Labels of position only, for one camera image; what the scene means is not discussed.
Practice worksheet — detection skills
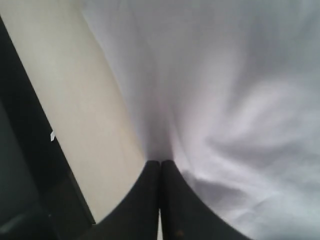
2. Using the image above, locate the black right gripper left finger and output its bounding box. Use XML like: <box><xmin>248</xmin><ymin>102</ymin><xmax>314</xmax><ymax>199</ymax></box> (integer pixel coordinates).
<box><xmin>82</xmin><ymin>160</ymin><xmax>161</xmax><ymax>240</ymax></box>

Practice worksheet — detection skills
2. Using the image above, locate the white t-shirt red lettering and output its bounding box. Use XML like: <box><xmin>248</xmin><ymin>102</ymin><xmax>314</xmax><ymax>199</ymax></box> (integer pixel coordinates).
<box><xmin>82</xmin><ymin>0</ymin><xmax>320</xmax><ymax>240</ymax></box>

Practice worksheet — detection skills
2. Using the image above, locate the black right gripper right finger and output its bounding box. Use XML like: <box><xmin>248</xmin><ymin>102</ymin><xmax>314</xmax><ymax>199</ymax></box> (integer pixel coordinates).
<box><xmin>159</xmin><ymin>160</ymin><xmax>248</xmax><ymax>240</ymax></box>

